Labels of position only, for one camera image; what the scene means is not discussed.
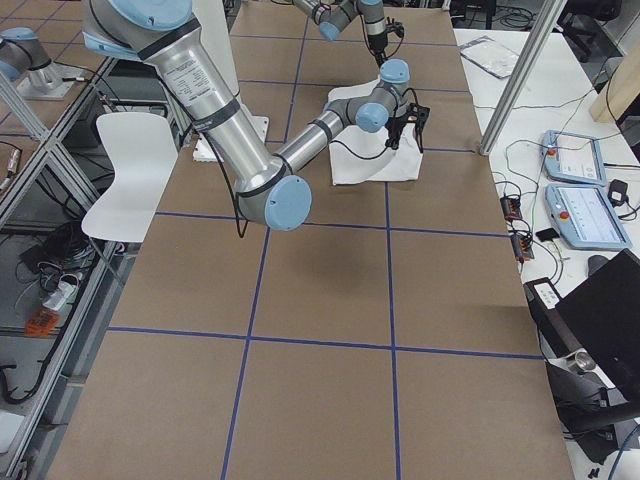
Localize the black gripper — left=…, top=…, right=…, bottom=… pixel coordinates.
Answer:
left=364, top=19, right=388, bottom=66
left=385, top=102, right=417, bottom=151

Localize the white long-sleeve printed shirt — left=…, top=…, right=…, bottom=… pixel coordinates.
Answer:
left=327, top=73, right=424, bottom=187

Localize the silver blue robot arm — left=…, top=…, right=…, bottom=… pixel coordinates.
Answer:
left=292, top=0, right=388, bottom=66
left=82, top=1, right=418, bottom=231

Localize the upper blue teach pendant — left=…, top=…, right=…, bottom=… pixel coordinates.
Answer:
left=541, top=130, right=607, bottom=186

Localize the blue teach pendant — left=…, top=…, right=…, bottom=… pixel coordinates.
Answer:
left=541, top=130, right=607, bottom=186
left=545, top=183, right=632, bottom=251

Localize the lower blue teach pendant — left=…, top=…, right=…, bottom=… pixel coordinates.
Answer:
left=545, top=183, right=632, bottom=251

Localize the white plastic chair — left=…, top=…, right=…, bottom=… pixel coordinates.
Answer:
left=82, top=112, right=178, bottom=243

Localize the black laptop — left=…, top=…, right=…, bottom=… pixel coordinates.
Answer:
left=524, top=249, right=639, bottom=400

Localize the orange power strip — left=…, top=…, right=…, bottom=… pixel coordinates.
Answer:
left=24, top=308, right=60, bottom=338

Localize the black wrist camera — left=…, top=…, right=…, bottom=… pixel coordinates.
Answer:
left=386, top=17, right=405, bottom=39
left=407, top=102, right=430, bottom=145

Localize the aluminium frame post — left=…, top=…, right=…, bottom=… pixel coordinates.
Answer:
left=478, top=0, right=567, bottom=156

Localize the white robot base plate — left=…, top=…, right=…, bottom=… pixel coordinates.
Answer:
left=192, top=114, right=271, bottom=164

